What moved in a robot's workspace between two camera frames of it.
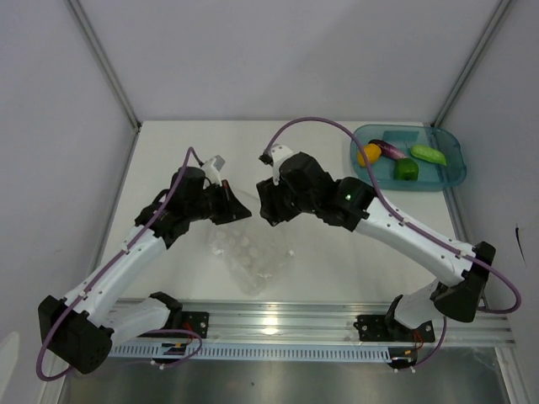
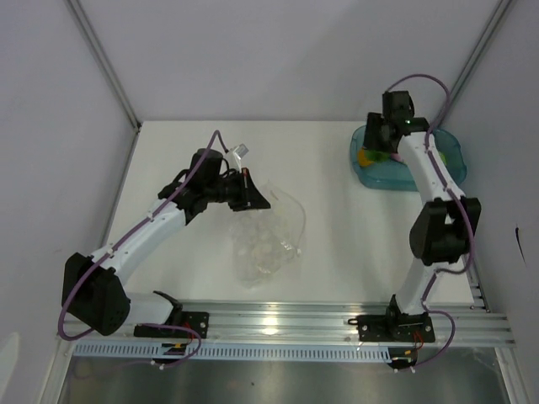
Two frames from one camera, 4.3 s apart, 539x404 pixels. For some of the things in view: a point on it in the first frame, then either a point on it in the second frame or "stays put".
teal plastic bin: [409, 156] stays put
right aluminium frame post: [496, 17] stays put
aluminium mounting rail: [245, 323] stays put
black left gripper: [232, 209] → [249, 197]
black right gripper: [269, 194] → [373, 121]
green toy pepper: [405, 169] → [377, 156]
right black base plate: [386, 328] stays put
